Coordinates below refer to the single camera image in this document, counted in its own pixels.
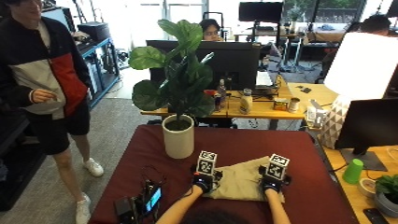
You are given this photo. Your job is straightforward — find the person's right hand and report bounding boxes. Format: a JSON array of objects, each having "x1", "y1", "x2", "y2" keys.
[{"x1": 257, "y1": 165, "x2": 293, "y2": 194}]

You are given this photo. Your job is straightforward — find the person's left hand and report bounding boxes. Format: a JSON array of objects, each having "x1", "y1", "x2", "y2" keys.
[{"x1": 190, "y1": 164, "x2": 223, "y2": 194}]

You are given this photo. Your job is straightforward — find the white marker cube right glove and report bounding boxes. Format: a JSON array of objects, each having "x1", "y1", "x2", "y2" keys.
[{"x1": 265, "y1": 153, "x2": 291, "y2": 182}]

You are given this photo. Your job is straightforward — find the white marker cube glove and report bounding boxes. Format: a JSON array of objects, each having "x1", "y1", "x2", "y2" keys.
[
  {"x1": 195, "y1": 150, "x2": 218, "y2": 177},
  {"x1": 265, "y1": 153, "x2": 291, "y2": 182}
]

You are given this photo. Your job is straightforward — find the white marker cube left glove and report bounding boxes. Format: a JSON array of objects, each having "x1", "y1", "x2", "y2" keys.
[{"x1": 195, "y1": 150, "x2": 218, "y2": 177}]

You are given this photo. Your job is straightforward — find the beige folded cloth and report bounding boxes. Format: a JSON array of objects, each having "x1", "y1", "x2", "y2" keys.
[{"x1": 202, "y1": 155, "x2": 287, "y2": 203}]

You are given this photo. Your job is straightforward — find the dark red tablecloth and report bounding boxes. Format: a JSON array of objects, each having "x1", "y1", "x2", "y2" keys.
[{"x1": 86, "y1": 124, "x2": 360, "y2": 224}]

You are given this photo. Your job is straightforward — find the white cylindrical plant pot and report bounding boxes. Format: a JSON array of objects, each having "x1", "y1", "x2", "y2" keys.
[{"x1": 161, "y1": 114, "x2": 195, "y2": 160}]

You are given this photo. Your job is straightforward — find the black device with lit screen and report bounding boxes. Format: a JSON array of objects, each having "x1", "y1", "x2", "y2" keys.
[{"x1": 113, "y1": 179, "x2": 165, "y2": 224}]

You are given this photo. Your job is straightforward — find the green plastic cup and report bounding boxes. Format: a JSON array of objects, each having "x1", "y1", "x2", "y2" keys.
[{"x1": 341, "y1": 158, "x2": 364, "y2": 185}]

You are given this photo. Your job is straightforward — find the yellow box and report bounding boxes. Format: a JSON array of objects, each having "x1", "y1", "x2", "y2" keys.
[{"x1": 273, "y1": 97, "x2": 290, "y2": 112}]

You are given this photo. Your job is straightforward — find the white carton box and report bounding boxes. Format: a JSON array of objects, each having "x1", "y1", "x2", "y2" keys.
[{"x1": 305, "y1": 99, "x2": 330, "y2": 129}]

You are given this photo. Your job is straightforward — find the white squeeze bottle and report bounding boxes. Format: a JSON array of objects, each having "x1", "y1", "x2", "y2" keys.
[{"x1": 238, "y1": 88, "x2": 255, "y2": 116}]

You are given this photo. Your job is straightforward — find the white tin can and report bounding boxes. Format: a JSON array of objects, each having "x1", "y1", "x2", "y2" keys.
[{"x1": 287, "y1": 96, "x2": 301, "y2": 114}]

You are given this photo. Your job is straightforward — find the triangle-patterned lamp base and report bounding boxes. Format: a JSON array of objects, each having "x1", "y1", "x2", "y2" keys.
[{"x1": 317, "y1": 94, "x2": 354, "y2": 150}]

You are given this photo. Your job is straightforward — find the light wooden side desk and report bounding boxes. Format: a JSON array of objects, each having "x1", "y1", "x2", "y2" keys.
[{"x1": 286, "y1": 81, "x2": 398, "y2": 224}]

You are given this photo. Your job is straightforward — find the roll of tape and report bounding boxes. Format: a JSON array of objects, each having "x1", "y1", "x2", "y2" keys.
[{"x1": 356, "y1": 177, "x2": 378, "y2": 199}]

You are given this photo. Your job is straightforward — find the dark glass bottle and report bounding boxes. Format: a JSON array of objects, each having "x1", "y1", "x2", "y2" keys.
[{"x1": 217, "y1": 77, "x2": 229, "y2": 108}]

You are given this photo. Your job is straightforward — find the open laptop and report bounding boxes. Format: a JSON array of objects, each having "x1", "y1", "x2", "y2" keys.
[{"x1": 254, "y1": 43, "x2": 283, "y2": 96}]

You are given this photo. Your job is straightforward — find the black monitor with grey foot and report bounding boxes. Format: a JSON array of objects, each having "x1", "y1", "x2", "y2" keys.
[{"x1": 333, "y1": 98, "x2": 398, "y2": 173}]

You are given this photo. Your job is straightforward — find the black phone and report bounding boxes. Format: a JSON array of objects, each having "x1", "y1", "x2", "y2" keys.
[{"x1": 362, "y1": 207, "x2": 390, "y2": 224}]

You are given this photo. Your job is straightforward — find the small plant in grey pot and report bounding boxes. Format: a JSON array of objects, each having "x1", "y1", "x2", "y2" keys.
[{"x1": 371, "y1": 174, "x2": 398, "y2": 218}]

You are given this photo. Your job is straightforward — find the large-leaf green plant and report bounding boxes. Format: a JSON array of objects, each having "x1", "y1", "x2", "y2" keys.
[{"x1": 126, "y1": 19, "x2": 218, "y2": 126}]

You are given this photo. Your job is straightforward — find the wide black monitor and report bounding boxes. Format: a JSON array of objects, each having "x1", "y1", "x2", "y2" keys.
[{"x1": 145, "y1": 39, "x2": 262, "y2": 91}]

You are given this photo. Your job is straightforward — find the white lamp shade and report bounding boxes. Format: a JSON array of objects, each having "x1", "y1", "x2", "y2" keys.
[{"x1": 322, "y1": 32, "x2": 398, "y2": 101}]

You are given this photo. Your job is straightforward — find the blue metal shelf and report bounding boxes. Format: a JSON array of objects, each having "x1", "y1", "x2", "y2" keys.
[{"x1": 76, "y1": 36, "x2": 122, "y2": 108}]

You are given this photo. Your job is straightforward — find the black monitor on stand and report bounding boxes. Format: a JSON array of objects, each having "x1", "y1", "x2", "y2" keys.
[{"x1": 237, "y1": 1, "x2": 285, "y2": 45}]

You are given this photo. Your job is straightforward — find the black box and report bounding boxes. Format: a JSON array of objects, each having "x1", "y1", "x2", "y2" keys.
[{"x1": 76, "y1": 21, "x2": 112, "y2": 44}]

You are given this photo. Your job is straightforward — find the black cable loop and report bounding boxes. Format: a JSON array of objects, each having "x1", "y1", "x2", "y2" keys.
[{"x1": 141, "y1": 163, "x2": 167, "y2": 185}]

